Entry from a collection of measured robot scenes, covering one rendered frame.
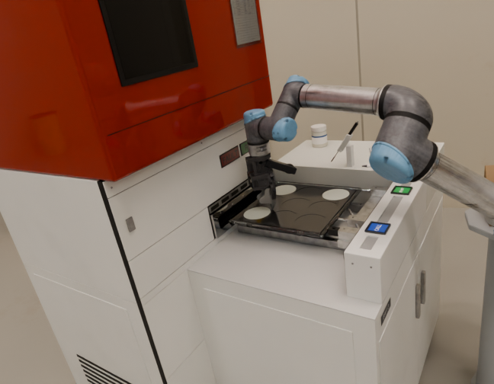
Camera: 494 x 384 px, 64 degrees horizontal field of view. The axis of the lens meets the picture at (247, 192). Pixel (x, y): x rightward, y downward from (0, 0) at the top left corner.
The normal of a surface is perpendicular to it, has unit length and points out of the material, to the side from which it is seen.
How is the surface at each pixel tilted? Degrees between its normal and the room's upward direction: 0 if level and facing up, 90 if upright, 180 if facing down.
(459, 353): 0
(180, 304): 90
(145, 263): 90
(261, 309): 90
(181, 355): 90
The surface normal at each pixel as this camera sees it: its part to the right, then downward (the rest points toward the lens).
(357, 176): -0.54, 0.40
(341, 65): -0.33, 0.41
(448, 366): -0.16, -0.91
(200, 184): 0.82, 0.09
